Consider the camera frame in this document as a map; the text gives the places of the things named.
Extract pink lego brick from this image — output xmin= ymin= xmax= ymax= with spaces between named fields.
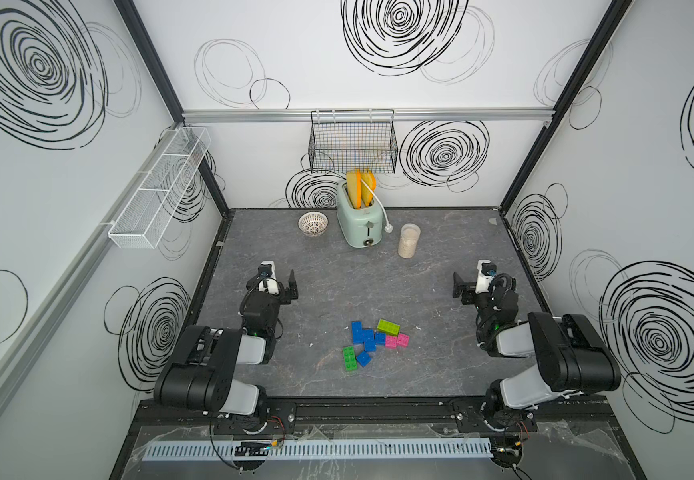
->
xmin=397 ymin=333 xmax=410 ymax=348
xmin=385 ymin=335 xmax=397 ymax=349

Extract lime green lego brick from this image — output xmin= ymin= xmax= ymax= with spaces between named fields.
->
xmin=376 ymin=319 xmax=400 ymax=337

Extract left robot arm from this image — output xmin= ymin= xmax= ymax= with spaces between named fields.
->
xmin=152 ymin=261 xmax=299 ymax=423

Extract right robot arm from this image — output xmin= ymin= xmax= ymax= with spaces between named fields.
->
xmin=452 ymin=262 xmax=622 ymax=431

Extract long blue lego brick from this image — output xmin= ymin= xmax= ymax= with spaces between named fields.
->
xmin=350 ymin=321 xmax=364 ymax=344

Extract dark green lego brick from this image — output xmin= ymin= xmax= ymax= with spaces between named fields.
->
xmin=342 ymin=346 xmax=358 ymax=372

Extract small blue lego brick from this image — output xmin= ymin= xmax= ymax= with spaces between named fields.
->
xmin=356 ymin=351 xmax=372 ymax=368

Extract white strainer bowl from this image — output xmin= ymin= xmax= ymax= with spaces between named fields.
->
xmin=297 ymin=211 xmax=329 ymax=237

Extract clear jar with grains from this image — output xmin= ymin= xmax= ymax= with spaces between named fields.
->
xmin=398 ymin=223 xmax=421 ymax=259

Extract mint green toaster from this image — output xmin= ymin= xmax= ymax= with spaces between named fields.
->
xmin=336 ymin=181 xmax=385 ymax=248

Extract yellow toast slice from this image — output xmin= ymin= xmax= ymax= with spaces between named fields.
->
xmin=345 ymin=170 xmax=362 ymax=209

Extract orange toast slice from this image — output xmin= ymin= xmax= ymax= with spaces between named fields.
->
xmin=361 ymin=171 xmax=376 ymax=207

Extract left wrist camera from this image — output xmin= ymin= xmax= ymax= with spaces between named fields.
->
xmin=258 ymin=261 xmax=280 ymax=295

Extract white toaster cable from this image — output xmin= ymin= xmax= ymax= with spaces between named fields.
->
xmin=361 ymin=177 xmax=395 ymax=235

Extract white wire shelf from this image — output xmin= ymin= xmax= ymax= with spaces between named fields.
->
xmin=108 ymin=126 xmax=211 ymax=250

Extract black wire basket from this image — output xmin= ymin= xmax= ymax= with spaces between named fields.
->
xmin=307 ymin=109 xmax=400 ymax=174

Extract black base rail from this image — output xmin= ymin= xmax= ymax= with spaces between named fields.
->
xmin=131 ymin=395 xmax=614 ymax=434

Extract grey slotted cable duct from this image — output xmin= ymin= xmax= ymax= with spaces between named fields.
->
xmin=142 ymin=438 xmax=493 ymax=462

